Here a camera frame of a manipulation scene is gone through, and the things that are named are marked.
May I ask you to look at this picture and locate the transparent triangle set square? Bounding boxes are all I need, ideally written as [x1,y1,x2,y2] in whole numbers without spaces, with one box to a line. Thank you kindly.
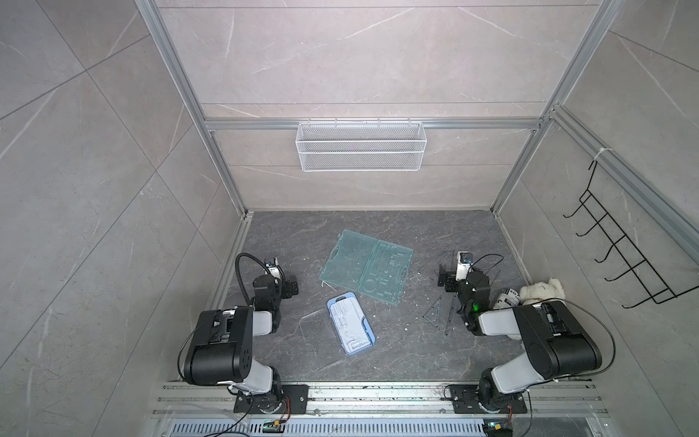
[422,297,443,330]

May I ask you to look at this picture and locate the green transparent ruler set case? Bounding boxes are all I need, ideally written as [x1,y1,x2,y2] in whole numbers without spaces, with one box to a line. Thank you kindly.
[320,229,413,305]

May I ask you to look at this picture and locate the blue transparent geometry set case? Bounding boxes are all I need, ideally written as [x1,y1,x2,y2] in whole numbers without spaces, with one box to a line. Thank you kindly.
[327,292,376,356]

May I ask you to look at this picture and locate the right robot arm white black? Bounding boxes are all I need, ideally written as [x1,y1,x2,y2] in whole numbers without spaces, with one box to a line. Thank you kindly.
[438,251,615,413]

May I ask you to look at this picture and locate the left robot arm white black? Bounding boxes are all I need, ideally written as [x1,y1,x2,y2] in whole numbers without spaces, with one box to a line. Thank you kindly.
[176,252,299,419]

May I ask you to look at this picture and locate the newspaper print roll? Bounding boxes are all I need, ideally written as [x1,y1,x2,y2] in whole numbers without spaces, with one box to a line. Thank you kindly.
[493,289,522,310]

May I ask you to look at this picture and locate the white plush teddy bear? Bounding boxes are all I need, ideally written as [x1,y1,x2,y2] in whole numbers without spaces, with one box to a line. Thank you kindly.
[519,278,565,305]

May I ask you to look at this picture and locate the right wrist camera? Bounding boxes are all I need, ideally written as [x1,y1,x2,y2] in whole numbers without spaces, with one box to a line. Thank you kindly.
[455,251,473,282]

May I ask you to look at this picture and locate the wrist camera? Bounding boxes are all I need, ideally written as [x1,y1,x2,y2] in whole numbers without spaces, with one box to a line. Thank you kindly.
[455,251,473,282]
[264,258,282,280]

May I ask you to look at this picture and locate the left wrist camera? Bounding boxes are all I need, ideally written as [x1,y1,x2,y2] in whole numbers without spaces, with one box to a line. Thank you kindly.
[264,258,282,280]

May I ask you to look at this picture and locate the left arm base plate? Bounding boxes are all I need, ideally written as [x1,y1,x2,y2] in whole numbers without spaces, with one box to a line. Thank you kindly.
[229,384,309,416]

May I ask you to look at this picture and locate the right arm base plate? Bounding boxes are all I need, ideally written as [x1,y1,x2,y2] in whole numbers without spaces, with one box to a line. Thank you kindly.
[443,383,529,414]

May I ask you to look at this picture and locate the white wire mesh basket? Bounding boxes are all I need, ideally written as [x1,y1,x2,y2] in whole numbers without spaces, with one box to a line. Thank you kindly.
[295,121,427,172]

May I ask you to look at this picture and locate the aluminium mounting rail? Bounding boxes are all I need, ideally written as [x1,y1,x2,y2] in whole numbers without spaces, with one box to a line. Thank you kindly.
[147,381,609,419]

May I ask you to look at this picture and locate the black wire hook rack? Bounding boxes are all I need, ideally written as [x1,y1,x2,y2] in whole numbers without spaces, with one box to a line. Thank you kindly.
[562,160,698,310]

